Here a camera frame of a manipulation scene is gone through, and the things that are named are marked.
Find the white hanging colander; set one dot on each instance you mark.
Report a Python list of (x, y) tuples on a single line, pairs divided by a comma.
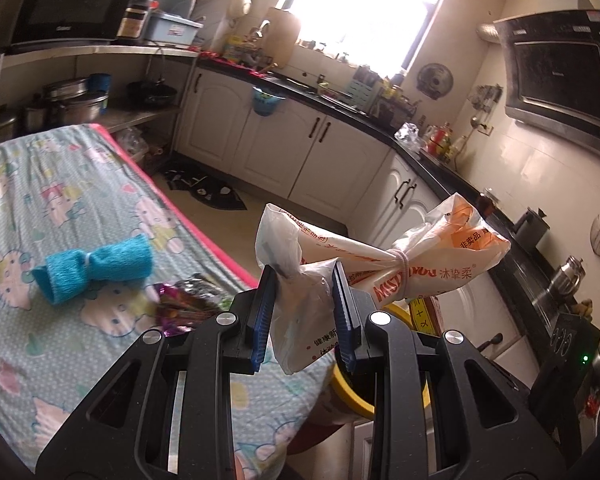
[(241, 7)]

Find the crumpled clear plastic bag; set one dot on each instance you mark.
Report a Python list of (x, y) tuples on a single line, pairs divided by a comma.
[(409, 135)]

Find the round black wall fixture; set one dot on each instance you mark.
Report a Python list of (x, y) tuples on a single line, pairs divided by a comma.
[(435, 80)]

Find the hanging kitchen utensils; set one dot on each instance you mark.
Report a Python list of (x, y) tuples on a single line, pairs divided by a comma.
[(485, 100)]

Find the small steel kettle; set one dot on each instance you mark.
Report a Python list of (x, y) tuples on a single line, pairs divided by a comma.
[(565, 277)]

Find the wooden cutting board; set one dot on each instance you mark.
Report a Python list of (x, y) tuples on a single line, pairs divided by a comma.
[(282, 35)]

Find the yellow rimmed trash bin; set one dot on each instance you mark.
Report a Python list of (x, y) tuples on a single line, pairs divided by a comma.
[(347, 395)]

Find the blue dish drainer box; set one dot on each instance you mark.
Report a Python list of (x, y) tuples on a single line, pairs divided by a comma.
[(170, 30)]

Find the black microwave oven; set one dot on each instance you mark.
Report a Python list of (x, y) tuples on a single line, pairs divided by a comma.
[(75, 5)]

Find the teal countertop rack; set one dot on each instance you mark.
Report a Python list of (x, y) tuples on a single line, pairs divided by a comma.
[(365, 85)]

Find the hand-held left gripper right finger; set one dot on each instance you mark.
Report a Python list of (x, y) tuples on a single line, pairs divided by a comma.
[(345, 310)]

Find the cartoon printed blanket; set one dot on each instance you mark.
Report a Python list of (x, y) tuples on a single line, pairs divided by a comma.
[(80, 185)]

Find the black floor mat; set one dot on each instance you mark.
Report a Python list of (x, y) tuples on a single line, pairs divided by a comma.
[(215, 195)]

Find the clear oil bottle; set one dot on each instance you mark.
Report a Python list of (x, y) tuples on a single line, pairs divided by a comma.
[(459, 149)]

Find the teal cloth roll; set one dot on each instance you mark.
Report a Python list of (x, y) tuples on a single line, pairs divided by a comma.
[(115, 260)]

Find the black frying pan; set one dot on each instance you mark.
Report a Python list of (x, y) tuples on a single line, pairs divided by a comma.
[(152, 95)]

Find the brown glass jar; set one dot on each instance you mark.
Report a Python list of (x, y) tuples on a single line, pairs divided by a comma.
[(490, 202)]

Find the steel pot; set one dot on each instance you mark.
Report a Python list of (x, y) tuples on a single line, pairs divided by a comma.
[(80, 105)]

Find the grey kettle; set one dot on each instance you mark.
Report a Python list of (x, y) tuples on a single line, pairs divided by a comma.
[(530, 227)]

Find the purple snack wrapper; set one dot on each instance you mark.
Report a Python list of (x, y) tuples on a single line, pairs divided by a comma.
[(180, 312)]

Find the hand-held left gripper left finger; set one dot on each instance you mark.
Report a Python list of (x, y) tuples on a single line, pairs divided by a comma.
[(260, 320)]

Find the kitchen window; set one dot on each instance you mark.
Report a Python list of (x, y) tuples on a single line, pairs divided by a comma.
[(360, 5)]

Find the silver exhaust duct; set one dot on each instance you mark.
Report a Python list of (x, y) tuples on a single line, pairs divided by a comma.
[(487, 32)]

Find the blue cup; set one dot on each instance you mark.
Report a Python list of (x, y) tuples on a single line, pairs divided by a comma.
[(100, 85)]

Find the steel shelf table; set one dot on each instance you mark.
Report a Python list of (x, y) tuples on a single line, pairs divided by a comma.
[(105, 50)]

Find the red sauce bottle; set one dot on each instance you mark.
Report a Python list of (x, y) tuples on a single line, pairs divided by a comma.
[(437, 140)]

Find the white orange plastic bag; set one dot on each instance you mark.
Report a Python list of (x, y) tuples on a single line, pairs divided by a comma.
[(430, 240)]

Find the dark snack wrapper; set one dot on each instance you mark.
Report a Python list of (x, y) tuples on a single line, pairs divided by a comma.
[(205, 287)]

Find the blue hanging bin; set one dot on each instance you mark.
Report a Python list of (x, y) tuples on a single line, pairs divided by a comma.
[(267, 102)]

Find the black range hood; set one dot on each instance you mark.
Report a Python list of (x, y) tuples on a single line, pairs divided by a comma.
[(555, 70)]

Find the white base cabinets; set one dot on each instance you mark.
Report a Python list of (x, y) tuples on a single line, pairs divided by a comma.
[(280, 150)]

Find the black stone countertop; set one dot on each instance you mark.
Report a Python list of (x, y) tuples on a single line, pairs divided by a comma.
[(520, 260)]

